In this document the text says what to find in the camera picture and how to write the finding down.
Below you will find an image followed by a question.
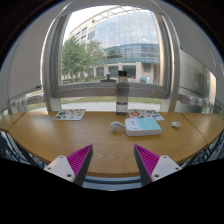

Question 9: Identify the green tree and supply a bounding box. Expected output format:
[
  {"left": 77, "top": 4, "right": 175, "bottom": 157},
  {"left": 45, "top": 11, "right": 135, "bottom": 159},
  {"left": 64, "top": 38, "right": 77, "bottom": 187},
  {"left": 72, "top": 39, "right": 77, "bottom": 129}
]
[{"left": 61, "top": 35, "right": 105, "bottom": 83}]

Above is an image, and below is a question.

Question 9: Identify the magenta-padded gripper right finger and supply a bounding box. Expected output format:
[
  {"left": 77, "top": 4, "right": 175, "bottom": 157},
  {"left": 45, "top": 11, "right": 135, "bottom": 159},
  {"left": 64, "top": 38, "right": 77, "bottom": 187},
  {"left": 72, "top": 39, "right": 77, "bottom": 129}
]
[{"left": 133, "top": 143, "right": 183, "bottom": 187}]

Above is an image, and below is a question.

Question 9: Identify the glass office building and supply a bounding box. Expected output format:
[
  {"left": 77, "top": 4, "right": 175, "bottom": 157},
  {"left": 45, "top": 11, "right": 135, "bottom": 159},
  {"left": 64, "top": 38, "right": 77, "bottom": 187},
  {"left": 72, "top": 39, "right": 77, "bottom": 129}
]
[{"left": 68, "top": 4, "right": 161, "bottom": 79}]

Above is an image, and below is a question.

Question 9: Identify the large colourful sticker sheet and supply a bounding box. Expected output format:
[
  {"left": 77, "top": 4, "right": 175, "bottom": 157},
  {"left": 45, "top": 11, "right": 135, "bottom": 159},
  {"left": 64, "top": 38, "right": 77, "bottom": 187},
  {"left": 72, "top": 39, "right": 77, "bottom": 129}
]
[{"left": 127, "top": 108, "right": 166, "bottom": 122}]

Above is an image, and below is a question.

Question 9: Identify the clear drink bottle, dark cap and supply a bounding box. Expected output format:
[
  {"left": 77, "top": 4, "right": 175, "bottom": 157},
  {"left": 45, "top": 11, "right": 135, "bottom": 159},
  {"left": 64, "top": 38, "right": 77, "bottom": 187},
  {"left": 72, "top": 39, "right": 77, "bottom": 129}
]
[{"left": 115, "top": 70, "right": 130, "bottom": 117}]

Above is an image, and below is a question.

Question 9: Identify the grey wall outlet rail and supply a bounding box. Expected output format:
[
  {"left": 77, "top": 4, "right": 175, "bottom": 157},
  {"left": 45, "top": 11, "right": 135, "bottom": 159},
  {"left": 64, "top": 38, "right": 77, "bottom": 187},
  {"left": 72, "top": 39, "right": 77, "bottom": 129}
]
[
  {"left": 178, "top": 93, "right": 214, "bottom": 109},
  {"left": 7, "top": 94, "right": 45, "bottom": 110}
]

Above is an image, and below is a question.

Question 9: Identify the white power strip plug cable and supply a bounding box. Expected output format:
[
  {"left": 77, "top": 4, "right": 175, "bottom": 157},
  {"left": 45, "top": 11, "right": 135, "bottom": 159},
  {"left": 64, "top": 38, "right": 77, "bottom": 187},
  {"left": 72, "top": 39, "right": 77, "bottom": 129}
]
[{"left": 108, "top": 121, "right": 127, "bottom": 133}]

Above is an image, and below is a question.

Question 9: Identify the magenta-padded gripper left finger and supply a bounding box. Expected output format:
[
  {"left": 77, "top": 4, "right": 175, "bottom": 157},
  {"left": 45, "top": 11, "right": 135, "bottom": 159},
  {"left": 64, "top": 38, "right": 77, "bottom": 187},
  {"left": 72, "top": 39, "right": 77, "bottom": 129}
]
[{"left": 43, "top": 143, "right": 94, "bottom": 187}]

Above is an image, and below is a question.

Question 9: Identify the small colourful sticker sheet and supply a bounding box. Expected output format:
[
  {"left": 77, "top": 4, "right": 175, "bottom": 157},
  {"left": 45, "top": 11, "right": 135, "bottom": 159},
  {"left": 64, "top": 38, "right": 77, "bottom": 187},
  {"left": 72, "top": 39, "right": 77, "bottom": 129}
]
[{"left": 51, "top": 108, "right": 87, "bottom": 121}]

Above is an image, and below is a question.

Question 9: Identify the white and mint power strip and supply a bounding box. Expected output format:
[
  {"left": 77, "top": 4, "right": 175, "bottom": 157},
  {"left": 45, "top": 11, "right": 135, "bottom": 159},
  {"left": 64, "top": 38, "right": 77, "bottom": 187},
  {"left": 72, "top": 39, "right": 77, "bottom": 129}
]
[{"left": 124, "top": 117, "right": 163, "bottom": 137}]

